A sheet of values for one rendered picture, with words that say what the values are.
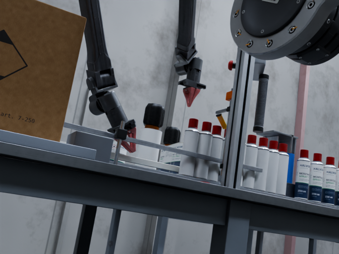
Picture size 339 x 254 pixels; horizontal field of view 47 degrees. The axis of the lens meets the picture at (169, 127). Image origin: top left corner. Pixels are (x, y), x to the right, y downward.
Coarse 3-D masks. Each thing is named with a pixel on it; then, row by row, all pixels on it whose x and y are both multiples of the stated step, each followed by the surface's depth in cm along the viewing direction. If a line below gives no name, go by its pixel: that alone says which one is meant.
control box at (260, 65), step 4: (256, 60) 131; (260, 60) 130; (264, 60) 130; (256, 64) 131; (260, 64) 130; (264, 64) 130; (256, 68) 134; (260, 68) 134; (264, 68) 134; (256, 72) 138; (260, 72) 137; (256, 76) 142; (256, 80) 146
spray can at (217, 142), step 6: (216, 126) 139; (216, 132) 139; (216, 138) 137; (216, 144) 137; (216, 150) 136; (216, 156) 136; (210, 162) 136; (216, 162) 136; (210, 168) 135; (216, 168) 135; (210, 174) 134; (216, 174) 135; (210, 180) 134; (216, 180) 135
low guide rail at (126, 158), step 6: (114, 156) 124; (120, 156) 125; (126, 156) 126; (132, 162) 127; (138, 162) 128; (144, 162) 129; (150, 162) 130; (156, 162) 131; (162, 168) 132; (168, 168) 133; (174, 168) 134
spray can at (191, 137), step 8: (192, 120) 134; (192, 128) 134; (184, 136) 134; (192, 136) 132; (184, 144) 133; (192, 144) 132; (184, 160) 131; (192, 160) 131; (184, 168) 130; (192, 168) 131; (192, 176) 130
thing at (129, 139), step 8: (72, 128) 112; (80, 128) 113; (88, 128) 114; (104, 136) 117; (112, 136) 117; (144, 144) 122; (152, 144) 123; (176, 152) 126; (184, 152) 128; (192, 152) 129; (208, 160) 133; (216, 160) 133; (248, 168) 139; (256, 168) 140
